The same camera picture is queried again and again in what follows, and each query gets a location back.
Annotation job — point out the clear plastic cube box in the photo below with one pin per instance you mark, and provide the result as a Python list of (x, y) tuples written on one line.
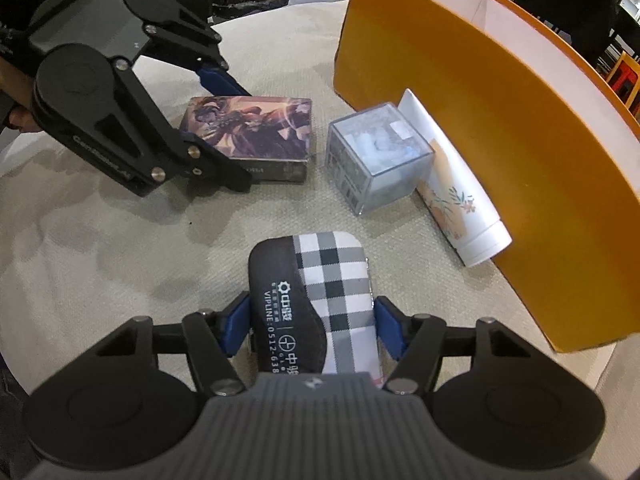
[(375, 160)]

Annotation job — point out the beige sofa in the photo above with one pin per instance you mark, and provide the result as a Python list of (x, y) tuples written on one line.
[(125, 250)]

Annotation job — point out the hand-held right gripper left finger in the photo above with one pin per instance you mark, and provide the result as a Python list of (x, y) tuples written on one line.
[(239, 325)]

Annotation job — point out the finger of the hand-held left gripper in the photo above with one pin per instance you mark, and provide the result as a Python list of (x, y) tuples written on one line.
[(215, 77), (165, 160)]

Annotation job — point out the orange chair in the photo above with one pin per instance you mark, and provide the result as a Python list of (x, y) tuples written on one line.
[(625, 77)]

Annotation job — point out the illustrated card box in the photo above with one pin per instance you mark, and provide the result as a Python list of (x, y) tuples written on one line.
[(250, 125)]

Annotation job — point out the plaid and black case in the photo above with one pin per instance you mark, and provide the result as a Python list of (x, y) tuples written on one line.
[(320, 300)]

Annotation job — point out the white printed tube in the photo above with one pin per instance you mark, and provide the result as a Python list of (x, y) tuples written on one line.
[(465, 210)]

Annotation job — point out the person's left hand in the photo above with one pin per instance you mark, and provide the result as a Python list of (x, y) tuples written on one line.
[(20, 117)]

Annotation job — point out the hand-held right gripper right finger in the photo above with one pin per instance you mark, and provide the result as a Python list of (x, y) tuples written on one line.
[(387, 330)]

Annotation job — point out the orange cardboard box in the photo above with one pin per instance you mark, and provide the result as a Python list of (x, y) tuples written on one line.
[(540, 160)]

